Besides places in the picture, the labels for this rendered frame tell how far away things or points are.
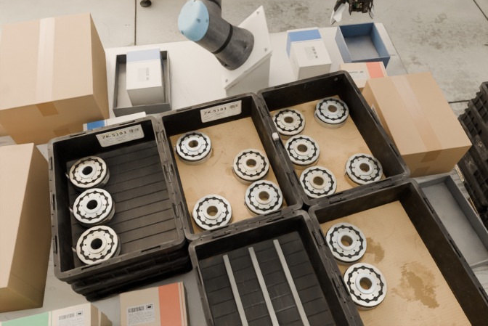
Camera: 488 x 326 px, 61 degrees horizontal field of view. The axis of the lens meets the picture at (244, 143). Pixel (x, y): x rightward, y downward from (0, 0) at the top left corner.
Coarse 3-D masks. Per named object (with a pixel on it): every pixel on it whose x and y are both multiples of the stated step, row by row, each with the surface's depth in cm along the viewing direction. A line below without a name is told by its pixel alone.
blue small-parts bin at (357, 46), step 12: (360, 24) 164; (372, 24) 165; (336, 36) 166; (348, 36) 168; (360, 36) 169; (372, 36) 167; (348, 48) 165; (360, 48) 165; (372, 48) 165; (384, 48) 157; (348, 60) 156; (360, 60) 152; (372, 60) 153; (384, 60) 154
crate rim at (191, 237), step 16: (240, 96) 121; (256, 96) 121; (176, 112) 118; (160, 128) 115; (272, 144) 112; (288, 176) 107; (176, 192) 103; (288, 208) 101; (240, 224) 98; (192, 240) 96
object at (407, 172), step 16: (304, 80) 125; (352, 80) 125; (368, 112) 118; (272, 128) 115; (288, 160) 109; (400, 160) 109; (400, 176) 106; (304, 192) 103; (336, 192) 103; (352, 192) 103
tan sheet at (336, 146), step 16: (336, 96) 134; (272, 112) 131; (304, 112) 131; (320, 128) 127; (352, 128) 127; (320, 144) 123; (336, 144) 123; (352, 144) 123; (320, 160) 120; (336, 160) 120; (336, 176) 117; (384, 176) 117
